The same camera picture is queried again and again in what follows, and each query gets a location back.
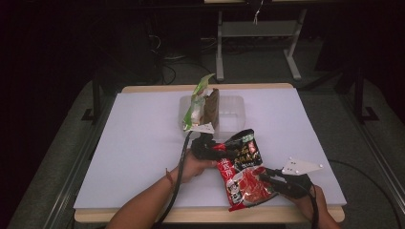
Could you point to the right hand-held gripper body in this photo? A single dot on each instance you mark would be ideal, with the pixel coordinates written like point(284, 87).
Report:
point(294, 181)

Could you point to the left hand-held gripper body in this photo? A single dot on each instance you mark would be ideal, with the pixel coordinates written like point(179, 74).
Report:
point(203, 146)

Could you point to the black and red sauce packet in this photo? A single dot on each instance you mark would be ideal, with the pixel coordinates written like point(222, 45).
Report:
point(245, 184)

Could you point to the translucent plastic container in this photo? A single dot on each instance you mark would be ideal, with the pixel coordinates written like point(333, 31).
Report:
point(230, 111)

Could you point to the gold brown food packet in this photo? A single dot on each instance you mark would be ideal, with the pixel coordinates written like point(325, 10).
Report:
point(212, 108)

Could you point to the green and white food packet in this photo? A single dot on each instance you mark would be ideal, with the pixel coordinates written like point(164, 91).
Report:
point(196, 108)

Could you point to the person's left hand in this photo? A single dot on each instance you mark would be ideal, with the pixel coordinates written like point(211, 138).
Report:
point(194, 167)

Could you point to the person's right hand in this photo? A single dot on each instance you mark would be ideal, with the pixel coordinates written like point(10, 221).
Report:
point(307, 203)

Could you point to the dark metal stand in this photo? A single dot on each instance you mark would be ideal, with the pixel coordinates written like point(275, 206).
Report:
point(363, 95)
point(94, 101)

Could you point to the white metal frame desk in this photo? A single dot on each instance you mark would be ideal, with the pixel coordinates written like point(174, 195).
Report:
point(258, 31)

